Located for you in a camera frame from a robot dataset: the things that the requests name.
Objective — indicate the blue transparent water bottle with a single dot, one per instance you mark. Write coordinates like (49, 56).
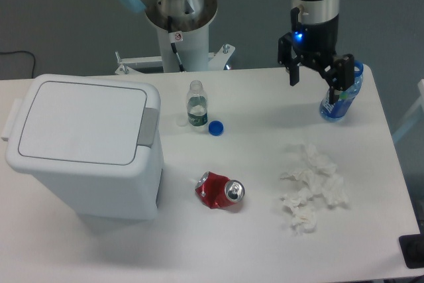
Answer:
(335, 112)

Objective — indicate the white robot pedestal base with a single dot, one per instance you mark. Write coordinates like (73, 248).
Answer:
(182, 28)

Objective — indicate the clear plastic water bottle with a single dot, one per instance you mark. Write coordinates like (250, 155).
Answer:
(197, 107)

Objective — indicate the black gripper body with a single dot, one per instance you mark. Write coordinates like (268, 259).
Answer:
(311, 45)

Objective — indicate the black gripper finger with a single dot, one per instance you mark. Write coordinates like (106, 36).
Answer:
(286, 59)
(340, 76)

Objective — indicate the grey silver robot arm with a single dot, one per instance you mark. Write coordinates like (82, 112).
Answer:
(302, 12)

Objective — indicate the crushed red soda can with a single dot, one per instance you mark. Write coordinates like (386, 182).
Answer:
(217, 191)

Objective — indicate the crumpled white tissue paper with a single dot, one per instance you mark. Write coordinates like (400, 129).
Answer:
(316, 178)

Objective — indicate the white frame at right edge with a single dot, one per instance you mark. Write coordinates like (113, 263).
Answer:
(411, 117)

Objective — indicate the black device at table edge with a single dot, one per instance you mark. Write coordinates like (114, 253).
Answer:
(412, 250)

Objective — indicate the white plastic trash can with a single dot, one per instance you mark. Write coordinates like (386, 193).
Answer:
(94, 143)

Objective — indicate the blue bottle cap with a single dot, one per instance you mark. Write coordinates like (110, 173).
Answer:
(216, 128)

